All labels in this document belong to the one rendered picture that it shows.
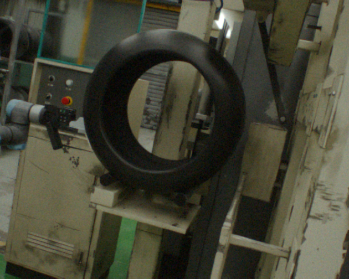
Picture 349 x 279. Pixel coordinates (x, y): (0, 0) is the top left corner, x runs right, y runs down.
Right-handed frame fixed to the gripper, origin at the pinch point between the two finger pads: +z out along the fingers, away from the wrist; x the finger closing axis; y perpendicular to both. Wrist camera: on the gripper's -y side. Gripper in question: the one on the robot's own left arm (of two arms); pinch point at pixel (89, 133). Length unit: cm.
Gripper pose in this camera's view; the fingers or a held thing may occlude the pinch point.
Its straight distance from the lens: 168.3
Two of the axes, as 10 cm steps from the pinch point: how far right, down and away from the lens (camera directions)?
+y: 2.1, -9.7, -1.4
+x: 2.2, -0.9, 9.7
